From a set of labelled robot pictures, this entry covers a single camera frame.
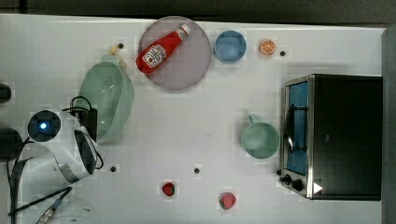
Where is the pink strawberry toy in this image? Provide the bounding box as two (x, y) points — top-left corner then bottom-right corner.
(219, 192), (236, 210)

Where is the black toaster oven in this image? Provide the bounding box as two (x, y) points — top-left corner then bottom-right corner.
(277, 74), (383, 201)

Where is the black round object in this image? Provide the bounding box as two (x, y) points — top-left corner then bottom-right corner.
(0, 83), (12, 104)

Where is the orange slice toy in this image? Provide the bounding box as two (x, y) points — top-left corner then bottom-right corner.
(260, 39), (276, 55)

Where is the green mug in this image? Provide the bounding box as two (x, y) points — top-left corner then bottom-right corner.
(240, 115), (280, 159)

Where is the dark red strawberry toy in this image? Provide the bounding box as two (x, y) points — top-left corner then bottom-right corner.
(162, 182), (176, 197)

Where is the grey round plate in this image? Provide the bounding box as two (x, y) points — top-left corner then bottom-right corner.
(138, 16), (211, 91)

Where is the red ketchup bottle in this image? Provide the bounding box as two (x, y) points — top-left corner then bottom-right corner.
(135, 24), (191, 75)

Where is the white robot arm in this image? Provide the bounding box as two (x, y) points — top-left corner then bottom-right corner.
(8, 110), (103, 224)

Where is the black cylinder holder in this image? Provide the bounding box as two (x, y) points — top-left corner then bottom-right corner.
(0, 127), (22, 161)

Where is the green plastic strainer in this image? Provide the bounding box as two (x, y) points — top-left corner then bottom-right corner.
(79, 54), (134, 142)

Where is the blue bowl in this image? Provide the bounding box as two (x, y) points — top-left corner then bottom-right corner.
(214, 30), (247, 63)

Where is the yellow banana peel toy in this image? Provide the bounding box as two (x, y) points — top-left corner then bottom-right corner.
(108, 43), (127, 70)

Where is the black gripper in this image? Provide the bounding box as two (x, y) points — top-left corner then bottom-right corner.
(73, 108), (98, 141)

